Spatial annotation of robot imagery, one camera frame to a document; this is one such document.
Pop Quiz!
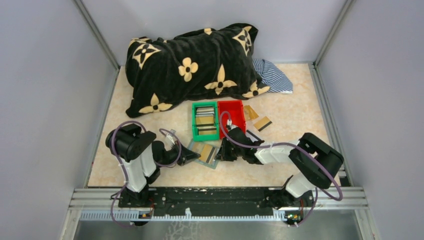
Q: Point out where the mint green card holder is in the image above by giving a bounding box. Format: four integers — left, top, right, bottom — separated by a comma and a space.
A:
188, 139, 219, 169

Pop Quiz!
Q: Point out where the green plastic bin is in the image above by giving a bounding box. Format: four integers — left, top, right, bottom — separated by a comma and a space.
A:
191, 101, 220, 142

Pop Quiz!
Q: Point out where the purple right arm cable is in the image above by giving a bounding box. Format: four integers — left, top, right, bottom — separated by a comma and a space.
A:
218, 110, 344, 227

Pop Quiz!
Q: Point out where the stack of cards in bin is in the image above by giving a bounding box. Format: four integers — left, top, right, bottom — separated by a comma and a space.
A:
194, 106, 217, 136

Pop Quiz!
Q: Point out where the black floral blanket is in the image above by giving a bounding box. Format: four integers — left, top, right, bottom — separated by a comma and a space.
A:
125, 23, 270, 118

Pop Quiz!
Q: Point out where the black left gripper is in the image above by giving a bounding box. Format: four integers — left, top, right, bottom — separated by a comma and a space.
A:
157, 139, 201, 168

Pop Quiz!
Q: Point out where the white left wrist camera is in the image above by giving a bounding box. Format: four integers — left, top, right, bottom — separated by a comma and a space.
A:
165, 129, 179, 146

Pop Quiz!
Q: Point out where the gold card in holder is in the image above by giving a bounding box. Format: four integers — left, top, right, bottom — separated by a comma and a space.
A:
199, 144, 216, 164

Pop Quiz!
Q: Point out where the white card black stripe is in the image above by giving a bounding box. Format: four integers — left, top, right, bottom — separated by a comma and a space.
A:
245, 129, 264, 145

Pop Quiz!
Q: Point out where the red plastic bin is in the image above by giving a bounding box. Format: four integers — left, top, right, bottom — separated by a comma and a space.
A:
217, 100, 246, 133

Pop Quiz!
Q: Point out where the gold patterned card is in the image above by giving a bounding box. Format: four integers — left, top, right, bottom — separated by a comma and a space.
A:
243, 105, 259, 121

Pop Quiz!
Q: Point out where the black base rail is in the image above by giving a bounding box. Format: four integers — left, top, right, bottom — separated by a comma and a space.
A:
118, 187, 314, 217

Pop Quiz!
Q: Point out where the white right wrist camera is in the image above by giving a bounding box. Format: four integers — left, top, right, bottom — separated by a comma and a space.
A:
225, 120, 239, 132

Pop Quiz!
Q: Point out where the gold card with stripe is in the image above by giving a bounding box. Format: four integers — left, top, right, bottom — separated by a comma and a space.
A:
253, 116, 273, 132

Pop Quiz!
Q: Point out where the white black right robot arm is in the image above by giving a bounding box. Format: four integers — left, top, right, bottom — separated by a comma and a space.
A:
222, 125, 344, 206

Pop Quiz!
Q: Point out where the blue white striped cloth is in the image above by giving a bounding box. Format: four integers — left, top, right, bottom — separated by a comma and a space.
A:
252, 58, 294, 94

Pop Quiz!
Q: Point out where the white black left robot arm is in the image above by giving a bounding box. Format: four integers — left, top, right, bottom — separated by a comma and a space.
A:
105, 120, 201, 207

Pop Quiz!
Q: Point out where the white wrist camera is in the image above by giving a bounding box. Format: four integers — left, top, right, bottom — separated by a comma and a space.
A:
225, 120, 239, 132
165, 129, 179, 146

